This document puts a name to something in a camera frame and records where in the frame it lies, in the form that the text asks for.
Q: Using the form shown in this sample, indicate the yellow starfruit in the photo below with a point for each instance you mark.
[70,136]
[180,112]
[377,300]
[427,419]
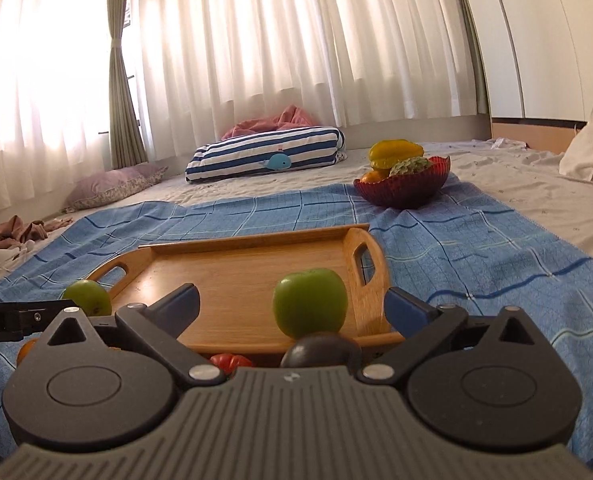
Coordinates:
[394,151]

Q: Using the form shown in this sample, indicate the red glass bowl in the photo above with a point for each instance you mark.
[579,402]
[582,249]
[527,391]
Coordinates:
[401,192]

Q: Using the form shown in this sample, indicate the wooden tray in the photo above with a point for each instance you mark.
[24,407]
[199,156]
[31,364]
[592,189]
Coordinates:
[236,270]

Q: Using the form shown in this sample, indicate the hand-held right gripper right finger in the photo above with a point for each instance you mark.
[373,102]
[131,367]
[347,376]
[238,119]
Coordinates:
[409,312]

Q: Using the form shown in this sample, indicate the small orange fruit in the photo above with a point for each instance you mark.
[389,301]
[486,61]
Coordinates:
[374,177]

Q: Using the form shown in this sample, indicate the red tomato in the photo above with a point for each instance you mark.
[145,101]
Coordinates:
[231,361]

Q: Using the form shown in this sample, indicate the grey-green curtain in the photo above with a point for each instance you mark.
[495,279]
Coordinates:
[124,120]

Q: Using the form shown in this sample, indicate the white bed sheet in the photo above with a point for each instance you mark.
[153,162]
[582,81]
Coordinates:
[551,195]

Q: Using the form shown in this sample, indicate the green custard apple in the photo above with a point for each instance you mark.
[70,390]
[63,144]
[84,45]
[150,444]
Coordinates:
[412,166]

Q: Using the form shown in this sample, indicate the brown cloth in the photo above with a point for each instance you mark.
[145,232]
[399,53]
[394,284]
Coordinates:
[6,235]

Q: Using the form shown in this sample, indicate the white sheer curtain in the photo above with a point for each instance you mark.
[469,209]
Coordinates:
[31,85]
[301,50]

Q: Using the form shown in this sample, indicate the wooden bed frame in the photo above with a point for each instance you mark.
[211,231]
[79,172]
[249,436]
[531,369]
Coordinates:
[531,135]

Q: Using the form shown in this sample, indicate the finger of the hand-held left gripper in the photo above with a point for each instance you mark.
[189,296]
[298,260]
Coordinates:
[31,317]

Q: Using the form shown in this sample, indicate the pink blanket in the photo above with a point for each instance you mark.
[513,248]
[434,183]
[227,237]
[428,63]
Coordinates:
[276,120]

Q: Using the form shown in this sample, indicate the dark purple plum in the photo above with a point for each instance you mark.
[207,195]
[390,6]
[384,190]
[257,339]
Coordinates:
[321,352]

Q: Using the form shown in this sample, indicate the white bag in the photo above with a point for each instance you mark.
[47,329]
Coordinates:
[1,259]

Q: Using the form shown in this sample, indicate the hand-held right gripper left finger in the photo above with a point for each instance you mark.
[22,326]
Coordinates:
[179,307]

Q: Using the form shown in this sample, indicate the white wardrobe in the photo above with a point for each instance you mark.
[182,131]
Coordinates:
[551,35]

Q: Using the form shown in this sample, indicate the blue striped whale pillow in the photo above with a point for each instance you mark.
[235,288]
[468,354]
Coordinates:
[256,152]

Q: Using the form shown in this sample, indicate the blue checked blanket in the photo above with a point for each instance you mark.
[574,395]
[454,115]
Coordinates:
[476,260]

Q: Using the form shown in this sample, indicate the purple pillow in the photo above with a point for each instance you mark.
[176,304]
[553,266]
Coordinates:
[111,185]

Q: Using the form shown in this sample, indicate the orange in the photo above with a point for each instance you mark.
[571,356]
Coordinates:
[25,352]

